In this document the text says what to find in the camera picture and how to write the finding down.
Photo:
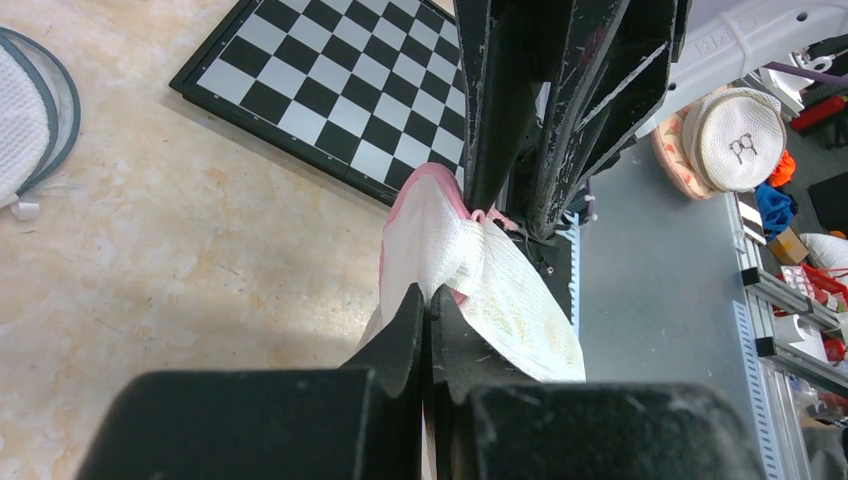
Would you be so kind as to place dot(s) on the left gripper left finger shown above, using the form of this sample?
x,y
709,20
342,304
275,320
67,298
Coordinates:
x,y
362,420

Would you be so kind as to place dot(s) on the round mesh bag background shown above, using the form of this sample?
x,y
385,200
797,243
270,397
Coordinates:
x,y
734,138

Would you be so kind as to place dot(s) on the aluminium shelf rack background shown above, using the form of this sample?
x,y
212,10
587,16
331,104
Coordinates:
x,y
779,329

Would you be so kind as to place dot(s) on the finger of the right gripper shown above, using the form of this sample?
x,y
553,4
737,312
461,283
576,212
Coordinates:
x,y
604,67
499,49

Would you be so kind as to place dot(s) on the white toothed cable strip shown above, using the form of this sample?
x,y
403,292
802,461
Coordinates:
x,y
569,229

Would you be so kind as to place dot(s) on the orange cushion in background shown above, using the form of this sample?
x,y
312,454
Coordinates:
x,y
668,147

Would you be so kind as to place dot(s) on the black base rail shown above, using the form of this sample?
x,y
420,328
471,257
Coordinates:
x,y
553,263

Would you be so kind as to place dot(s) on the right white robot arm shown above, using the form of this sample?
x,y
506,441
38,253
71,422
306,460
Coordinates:
x,y
724,41

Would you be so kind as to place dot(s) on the black white checkerboard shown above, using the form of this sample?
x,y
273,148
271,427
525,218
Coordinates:
x,y
365,90

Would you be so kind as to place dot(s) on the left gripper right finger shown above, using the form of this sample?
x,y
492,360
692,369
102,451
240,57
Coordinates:
x,y
487,420

